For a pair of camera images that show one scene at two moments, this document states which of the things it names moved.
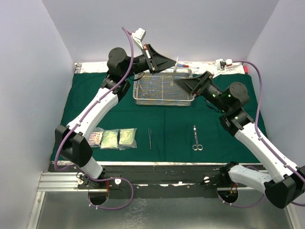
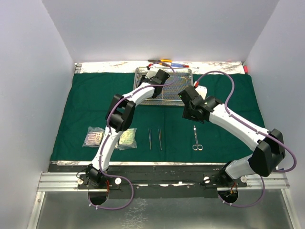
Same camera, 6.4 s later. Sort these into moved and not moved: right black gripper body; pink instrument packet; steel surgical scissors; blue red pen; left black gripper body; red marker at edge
Moved: left black gripper body; right black gripper body
Not moved: red marker at edge; blue red pen; steel surgical scissors; pink instrument packet
